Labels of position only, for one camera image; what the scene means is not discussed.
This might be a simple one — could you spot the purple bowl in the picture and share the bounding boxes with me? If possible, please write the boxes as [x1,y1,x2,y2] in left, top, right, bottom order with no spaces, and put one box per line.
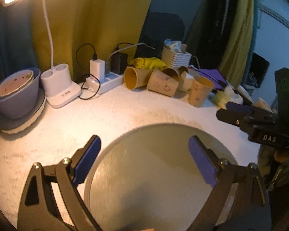
[0,67,40,119]

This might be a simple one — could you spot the printed lying paper cup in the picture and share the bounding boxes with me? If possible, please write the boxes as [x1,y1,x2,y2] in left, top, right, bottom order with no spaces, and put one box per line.
[147,69,179,97]

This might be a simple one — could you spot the purple cloth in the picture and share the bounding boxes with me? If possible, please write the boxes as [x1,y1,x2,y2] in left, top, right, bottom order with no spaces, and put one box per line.
[188,67,228,91]

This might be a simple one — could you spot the right hand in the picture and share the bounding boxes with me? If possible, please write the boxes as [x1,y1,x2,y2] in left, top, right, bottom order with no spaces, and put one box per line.
[274,150,289,166]

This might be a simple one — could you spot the black charger cable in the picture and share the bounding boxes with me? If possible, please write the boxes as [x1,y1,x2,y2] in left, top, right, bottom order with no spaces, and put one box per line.
[76,43,101,101]

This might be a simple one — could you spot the white charger plug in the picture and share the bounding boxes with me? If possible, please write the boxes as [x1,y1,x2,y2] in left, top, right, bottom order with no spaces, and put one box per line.
[90,59,105,81]

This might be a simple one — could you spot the dark patterned paper cup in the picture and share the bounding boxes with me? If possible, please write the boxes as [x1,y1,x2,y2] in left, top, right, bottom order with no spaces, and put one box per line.
[178,66,197,76]

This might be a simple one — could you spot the yellow tissue pack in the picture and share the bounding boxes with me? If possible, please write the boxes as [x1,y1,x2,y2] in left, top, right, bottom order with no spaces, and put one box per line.
[213,86,243,109]

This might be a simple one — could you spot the white power strip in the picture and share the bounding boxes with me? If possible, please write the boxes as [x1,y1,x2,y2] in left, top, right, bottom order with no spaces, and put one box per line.
[85,72,123,94]

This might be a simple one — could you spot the white desk lamp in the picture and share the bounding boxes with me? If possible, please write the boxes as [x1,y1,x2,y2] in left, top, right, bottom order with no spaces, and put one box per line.
[3,0,81,109]

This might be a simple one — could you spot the round grey placemat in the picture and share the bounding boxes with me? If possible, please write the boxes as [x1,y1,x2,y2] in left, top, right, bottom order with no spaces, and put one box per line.
[84,124,236,230]

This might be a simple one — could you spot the white plastic basket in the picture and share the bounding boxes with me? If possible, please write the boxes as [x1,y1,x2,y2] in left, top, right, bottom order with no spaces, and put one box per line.
[161,47,192,68]

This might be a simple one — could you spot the printed brown paper cup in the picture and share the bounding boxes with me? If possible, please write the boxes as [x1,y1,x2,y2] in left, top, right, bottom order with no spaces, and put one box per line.
[188,76,214,107]

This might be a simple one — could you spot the yellow snack bag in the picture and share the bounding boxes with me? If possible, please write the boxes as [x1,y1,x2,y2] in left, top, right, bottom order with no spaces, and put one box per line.
[128,57,168,71]

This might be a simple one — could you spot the plain brown paper cup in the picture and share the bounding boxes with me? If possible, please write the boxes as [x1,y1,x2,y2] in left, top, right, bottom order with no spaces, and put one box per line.
[124,67,152,90]

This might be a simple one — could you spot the black power adapter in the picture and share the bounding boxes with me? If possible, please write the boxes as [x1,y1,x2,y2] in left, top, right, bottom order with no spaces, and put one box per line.
[111,52,128,74]

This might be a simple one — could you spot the yellow curtain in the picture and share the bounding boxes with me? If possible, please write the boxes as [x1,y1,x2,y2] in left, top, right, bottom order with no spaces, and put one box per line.
[219,0,258,87]
[29,0,160,81]

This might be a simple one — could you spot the white inner bowl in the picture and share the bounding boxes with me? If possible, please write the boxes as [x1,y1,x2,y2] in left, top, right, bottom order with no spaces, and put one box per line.
[0,69,34,100]

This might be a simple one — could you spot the white paper cup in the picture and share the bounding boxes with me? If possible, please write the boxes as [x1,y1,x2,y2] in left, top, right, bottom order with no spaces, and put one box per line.
[178,71,194,93]

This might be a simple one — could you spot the grey cable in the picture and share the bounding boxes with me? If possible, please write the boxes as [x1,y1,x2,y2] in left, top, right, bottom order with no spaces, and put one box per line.
[106,42,157,64]

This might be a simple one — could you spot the right yellow curtain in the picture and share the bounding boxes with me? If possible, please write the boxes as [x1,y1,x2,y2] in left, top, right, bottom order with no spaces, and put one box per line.
[219,0,258,87]

